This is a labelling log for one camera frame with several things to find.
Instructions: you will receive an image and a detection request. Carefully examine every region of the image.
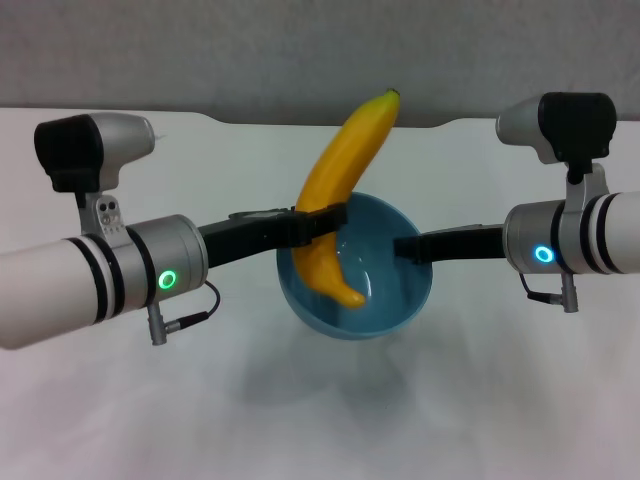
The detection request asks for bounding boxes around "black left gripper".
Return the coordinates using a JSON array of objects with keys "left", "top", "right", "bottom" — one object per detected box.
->
[{"left": 198, "top": 201, "right": 349, "bottom": 272}]

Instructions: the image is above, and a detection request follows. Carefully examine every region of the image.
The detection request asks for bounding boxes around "blue plastic bowl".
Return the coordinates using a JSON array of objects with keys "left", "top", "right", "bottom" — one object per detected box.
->
[{"left": 275, "top": 191, "right": 435, "bottom": 343}]

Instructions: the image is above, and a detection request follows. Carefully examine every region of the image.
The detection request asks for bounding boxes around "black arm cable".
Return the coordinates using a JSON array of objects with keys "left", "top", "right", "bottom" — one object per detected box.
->
[
  {"left": 146, "top": 280, "right": 222, "bottom": 348},
  {"left": 519, "top": 271, "right": 582, "bottom": 314}
]

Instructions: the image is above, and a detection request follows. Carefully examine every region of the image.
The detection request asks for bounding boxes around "right wrist camera housing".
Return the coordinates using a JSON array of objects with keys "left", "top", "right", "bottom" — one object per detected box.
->
[{"left": 495, "top": 90, "right": 618, "bottom": 202}]

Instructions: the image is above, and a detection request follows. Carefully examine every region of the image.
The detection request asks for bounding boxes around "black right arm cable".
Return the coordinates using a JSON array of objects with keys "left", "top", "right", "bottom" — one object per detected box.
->
[{"left": 519, "top": 271, "right": 582, "bottom": 314}]

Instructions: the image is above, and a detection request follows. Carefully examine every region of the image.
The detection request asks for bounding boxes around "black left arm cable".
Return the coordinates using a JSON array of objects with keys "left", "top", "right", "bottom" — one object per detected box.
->
[{"left": 146, "top": 280, "right": 222, "bottom": 348}]

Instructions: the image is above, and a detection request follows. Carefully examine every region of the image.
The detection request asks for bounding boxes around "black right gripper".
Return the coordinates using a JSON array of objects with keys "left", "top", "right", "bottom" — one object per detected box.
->
[{"left": 393, "top": 224, "right": 509, "bottom": 265}]

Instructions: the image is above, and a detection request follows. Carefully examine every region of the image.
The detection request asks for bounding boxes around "yellow banana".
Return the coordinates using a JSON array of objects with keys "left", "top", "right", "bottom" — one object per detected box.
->
[{"left": 290, "top": 87, "right": 403, "bottom": 309}]

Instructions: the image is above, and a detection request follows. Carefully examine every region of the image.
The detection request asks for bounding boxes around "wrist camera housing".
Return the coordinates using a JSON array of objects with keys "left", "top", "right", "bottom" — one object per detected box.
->
[
  {"left": 495, "top": 90, "right": 618, "bottom": 202},
  {"left": 33, "top": 113, "right": 157, "bottom": 247}
]

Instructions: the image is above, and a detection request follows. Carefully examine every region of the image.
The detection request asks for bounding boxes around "left wrist camera housing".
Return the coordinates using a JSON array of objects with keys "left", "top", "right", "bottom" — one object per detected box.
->
[{"left": 33, "top": 113, "right": 157, "bottom": 247}]

